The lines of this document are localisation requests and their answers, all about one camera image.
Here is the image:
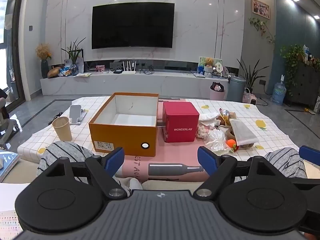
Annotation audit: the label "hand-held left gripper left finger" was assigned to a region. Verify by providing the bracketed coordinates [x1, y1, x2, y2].
[44, 147, 128, 198]

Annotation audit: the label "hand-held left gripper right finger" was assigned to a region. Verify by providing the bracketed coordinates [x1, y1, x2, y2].
[192, 146, 278, 198]

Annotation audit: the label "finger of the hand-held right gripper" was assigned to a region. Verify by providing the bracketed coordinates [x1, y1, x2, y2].
[299, 145, 320, 167]

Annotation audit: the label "orange cardboard box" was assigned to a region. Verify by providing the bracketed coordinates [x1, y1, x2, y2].
[89, 92, 160, 157]

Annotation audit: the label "white tissue paper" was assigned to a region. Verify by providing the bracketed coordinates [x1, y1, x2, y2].
[199, 112, 221, 125]

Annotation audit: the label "cream fleece towel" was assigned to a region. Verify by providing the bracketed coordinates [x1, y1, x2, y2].
[229, 118, 259, 147]

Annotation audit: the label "clear plastic bag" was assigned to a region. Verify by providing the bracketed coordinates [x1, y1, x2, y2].
[204, 129, 232, 155]

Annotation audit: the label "person's right leg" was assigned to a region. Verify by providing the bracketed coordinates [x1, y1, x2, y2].
[264, 147, 308, 180]

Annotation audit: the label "person's leg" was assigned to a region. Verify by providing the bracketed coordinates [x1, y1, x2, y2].
[36, 141, 96, 179]
[264, 147, 308, 180]

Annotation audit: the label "orange ball toy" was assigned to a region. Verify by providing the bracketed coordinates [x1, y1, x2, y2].
[225, 139, 238, 152]

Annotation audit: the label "bag of pink marshmallows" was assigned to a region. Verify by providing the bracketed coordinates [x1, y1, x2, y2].
[196, 124, 215, 139]

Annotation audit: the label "pink printed mat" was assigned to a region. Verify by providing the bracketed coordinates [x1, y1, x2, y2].
[122, 99, 208, 183]

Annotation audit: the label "red cube box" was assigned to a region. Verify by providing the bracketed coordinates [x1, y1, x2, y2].
[162, 102, 200, 143]

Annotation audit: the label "white checked lemon-print blanket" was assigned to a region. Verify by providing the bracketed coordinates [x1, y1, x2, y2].
[17, 95, 299, 161]

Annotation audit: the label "silver yellow snack packet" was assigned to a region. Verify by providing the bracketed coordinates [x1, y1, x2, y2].
[219, 108, 237, 121]

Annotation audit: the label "person's left leg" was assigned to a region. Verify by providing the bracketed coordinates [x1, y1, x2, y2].
[36, 141, 96, 179]

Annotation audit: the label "silver phone stand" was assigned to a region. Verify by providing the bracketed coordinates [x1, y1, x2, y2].
[69, 105, 87, 125]

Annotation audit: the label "brown paper cup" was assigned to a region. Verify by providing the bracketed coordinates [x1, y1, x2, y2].
[52, 117, 73, 142]

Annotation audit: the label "pink waste bin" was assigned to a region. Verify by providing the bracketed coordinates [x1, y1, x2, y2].
[209, 82, 226, 101]

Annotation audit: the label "blue water bottle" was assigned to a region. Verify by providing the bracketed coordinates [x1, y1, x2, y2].
[271, 74, 287, 106]

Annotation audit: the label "dark grey cabinet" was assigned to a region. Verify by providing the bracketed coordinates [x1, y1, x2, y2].
[286, 62, 320, 108]

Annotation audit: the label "grey pedal trash can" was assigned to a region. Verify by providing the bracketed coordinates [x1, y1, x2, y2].
[226, 75, 247, 103]

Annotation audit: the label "white marble TV console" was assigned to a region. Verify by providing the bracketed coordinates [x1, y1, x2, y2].
[40, 70, 229, 99]

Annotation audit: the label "white router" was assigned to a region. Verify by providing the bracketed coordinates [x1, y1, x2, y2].
[121, 60, 137, 75]

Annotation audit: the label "long-leaf potted plant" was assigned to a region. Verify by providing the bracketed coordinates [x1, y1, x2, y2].
[237, 58, 266, 96]

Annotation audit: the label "green ivy plant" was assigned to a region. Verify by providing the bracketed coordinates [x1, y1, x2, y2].
[280, 44, 306, 96]

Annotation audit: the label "pile of snack bags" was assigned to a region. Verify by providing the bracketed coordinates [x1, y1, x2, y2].
[58, 64, 73, 77]

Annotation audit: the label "brown round bread-like object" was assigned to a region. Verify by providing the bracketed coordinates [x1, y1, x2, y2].
[47, 66, 62, 79]

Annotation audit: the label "blue book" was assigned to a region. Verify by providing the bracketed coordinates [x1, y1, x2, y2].
[0, 150, 20, 182]

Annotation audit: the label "green plant in glass vase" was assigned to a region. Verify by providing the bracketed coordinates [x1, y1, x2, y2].
[61, 38, 86, 76]

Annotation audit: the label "grey office chair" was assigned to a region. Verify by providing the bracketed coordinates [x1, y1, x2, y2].
[0, 89, 20, 151]

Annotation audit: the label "dark grey vase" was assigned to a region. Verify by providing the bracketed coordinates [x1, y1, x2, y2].
[41, 59, 50, 79]

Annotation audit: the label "white dotted paper sheet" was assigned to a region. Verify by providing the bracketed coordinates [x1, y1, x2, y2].
[0, 182, 27, 232]

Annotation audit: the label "yellow dried flowers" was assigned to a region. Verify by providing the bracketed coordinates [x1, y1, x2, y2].
[35, 43, 52, 61]

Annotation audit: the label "hanging green vine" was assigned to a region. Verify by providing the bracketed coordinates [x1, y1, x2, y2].
[248, 17, 276, 45]

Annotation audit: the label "black cable bundle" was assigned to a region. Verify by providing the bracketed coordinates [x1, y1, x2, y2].
[139, 64, 156, 75]

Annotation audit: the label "black wall television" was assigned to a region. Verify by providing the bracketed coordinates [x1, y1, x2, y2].
[91, 2, 175, 50]

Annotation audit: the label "framed wall picture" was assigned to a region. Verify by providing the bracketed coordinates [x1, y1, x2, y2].
[251, 0, 271, 20]

